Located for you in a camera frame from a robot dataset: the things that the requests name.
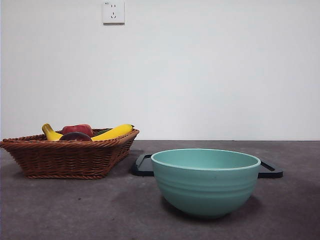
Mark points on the teal ribbed bowl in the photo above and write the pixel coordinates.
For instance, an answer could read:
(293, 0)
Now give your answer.
(205, 190)

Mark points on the dark red plum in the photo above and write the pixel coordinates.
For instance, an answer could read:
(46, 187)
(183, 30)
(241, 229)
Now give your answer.
(75, 137)

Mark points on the yellow banana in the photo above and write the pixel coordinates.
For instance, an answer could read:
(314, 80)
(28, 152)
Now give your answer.
(112, 132)

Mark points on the black rectangular tray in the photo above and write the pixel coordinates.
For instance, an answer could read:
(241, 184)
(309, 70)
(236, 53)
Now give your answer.
(142, 168)

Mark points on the dark green vegetable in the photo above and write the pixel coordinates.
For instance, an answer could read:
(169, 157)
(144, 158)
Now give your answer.
(102, 131)

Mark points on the red apple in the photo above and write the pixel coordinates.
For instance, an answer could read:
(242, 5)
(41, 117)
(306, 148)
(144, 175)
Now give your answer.
(76, 128)

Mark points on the brown wicker basket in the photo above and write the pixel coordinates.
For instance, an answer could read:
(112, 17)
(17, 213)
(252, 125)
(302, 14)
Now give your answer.
(65, 160)

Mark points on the white wall socket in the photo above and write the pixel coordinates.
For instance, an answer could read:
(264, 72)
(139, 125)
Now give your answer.
(113, 12)

